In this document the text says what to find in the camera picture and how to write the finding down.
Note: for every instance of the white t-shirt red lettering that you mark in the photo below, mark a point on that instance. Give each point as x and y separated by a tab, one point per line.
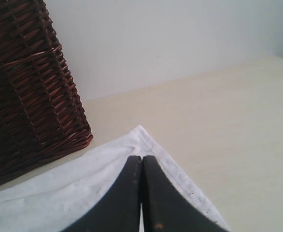
56	198

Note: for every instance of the dark brown wicker basket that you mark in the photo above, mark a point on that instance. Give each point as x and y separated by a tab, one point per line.
41	116

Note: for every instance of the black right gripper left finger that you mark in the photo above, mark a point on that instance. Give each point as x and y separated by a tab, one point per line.
119	209

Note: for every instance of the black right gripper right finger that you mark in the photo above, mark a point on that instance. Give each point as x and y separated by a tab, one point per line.
164	209

